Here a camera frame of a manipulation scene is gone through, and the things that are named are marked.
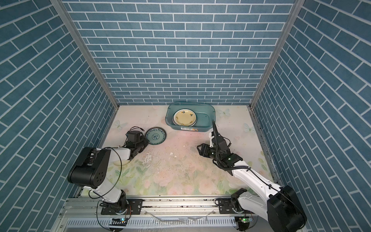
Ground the teal patterned small plate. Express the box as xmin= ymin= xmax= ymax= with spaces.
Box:
xmin=145 ymin=127 xmax=167 ymax=145

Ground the yellow plate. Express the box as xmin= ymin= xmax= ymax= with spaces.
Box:
xmin=173 ymin=109 xmax=197 ymax=127

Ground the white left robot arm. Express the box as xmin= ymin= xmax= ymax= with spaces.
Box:
xmin=67 ymin=126 xmax=149 ymax=204

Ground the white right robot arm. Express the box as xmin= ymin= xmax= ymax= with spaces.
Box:
xmin=197 ymin=144 xmax=307 ymax=232

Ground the teal plastic bin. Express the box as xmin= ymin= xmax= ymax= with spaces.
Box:
xmin=165 ymin=102 xmax=215 ymax=132

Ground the cream plate dark spot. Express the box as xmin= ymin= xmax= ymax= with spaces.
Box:
xmin=113 ymin=160 xmax=131 ymax=167

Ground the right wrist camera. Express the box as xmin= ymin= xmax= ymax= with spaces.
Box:
xmin=209 ymin=134 xmax=215 ymax=148

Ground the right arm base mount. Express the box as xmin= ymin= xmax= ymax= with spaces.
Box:
xmin=214 ymin=198 xmax=239 ymax=214

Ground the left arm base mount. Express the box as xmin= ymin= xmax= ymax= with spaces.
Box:
xmin=100 ymin=199 xmax=144 ymax=215

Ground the metal base rail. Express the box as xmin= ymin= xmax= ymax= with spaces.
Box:
xmin=52 ymin=195 xmax=305 ymax=232

